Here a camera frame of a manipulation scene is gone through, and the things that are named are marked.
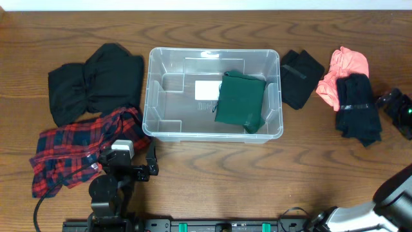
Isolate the large black folded garment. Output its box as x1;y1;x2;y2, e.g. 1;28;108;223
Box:
48;43;144;126

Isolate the salmon pink garment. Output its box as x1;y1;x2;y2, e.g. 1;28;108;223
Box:
315;46;370;111

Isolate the black cloth with strap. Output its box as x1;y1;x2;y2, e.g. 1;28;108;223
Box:
280;50;324;110

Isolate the clear plastic storage bin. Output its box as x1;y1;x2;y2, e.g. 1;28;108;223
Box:
142;47;283;144

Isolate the dark green folded cloth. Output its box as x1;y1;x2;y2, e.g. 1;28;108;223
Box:
215;70;266;134

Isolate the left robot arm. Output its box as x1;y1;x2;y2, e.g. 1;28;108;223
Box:
88;140;159;232

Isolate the black mounting rail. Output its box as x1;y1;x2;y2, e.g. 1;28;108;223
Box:
62;218;307;232

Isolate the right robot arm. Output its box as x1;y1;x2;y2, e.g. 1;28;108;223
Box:
305;88;411;232

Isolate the red navy plaid shirt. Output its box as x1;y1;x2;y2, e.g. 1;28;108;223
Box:
30;107;150;198

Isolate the black cloth with band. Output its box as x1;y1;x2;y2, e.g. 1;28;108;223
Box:
335;73;382;147

